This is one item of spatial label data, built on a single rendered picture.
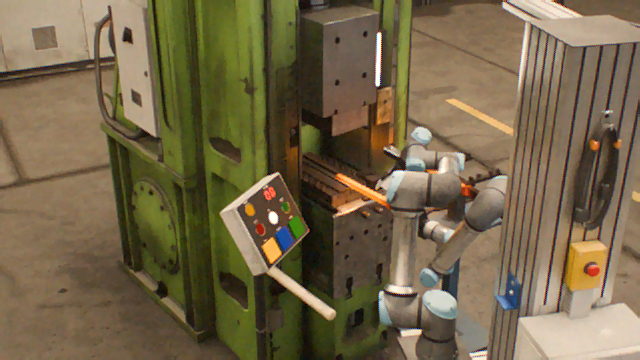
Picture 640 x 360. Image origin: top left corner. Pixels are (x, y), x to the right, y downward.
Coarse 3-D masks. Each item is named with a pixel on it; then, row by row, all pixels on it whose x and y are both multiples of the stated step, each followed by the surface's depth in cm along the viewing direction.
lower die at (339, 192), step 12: (312, 156) 378; (312, 168) 366; (336, 168) 366; (312, 180) 357; (324, 180) 355; (336, 180) 354; (360, 180) 355; (312, 192) 355; (324, 192) 347; (336, 192) 346; (348, 192) 349; (336, 204) 347
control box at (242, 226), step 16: (272, 176) 312; (256, 192) 300; (288, 192) 316; (240, 208) 290; (256, 208) 297; (272, 208) 305; (240, 224) 290; (256, 224) 295; (272, 224) 302; (304, 224) 318; (240, 240) 293; (256, 240) 292; (256, 256) 293; (256, 272) 296
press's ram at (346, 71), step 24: (336, 0) 340; (312, 24) 311; (336, 24) 310; (360, 24) 318; (312, 48) 315; (336, 48) 314; (360, 48) 322; (312, 72) 320; (336, 72) 319; (360, 72) 327; (312, 96) 325; (336, 96) 323; (360, 96) 332
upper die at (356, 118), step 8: (304, 112) 342; (344, 112) 330; (352, 112) 333; (360, 112) 336; (304, 120) 343; (312, 120) 339; (320, 120) 334; (328, 120) 329; (336, 120) 328; (344, 120) 331; (352, 120) 334; (360, 120) 338; (320, 128) 335; (328, 128) 331; (336, 128) 330; (344, 128) 333; (352, 128) 336
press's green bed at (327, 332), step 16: (304, 288) 379; (368, 288) 374; (304, 304) 385; (336, 304) 363; (352, 304) 370; (368, 304) 386; (304, 320) 389; (320, 320) 377; (336, 320) 368; (352, 320) 387; (368, 320) 391; (304, 336) 393; (320, 336) 381; (336, 336) 372; (352, 336) 386; (368, 336) 388; (384, 336) 401; (304, 352) 397; (320, 352) 385; (336, 352) 377; (352, 352) 385; (368, 352) 393
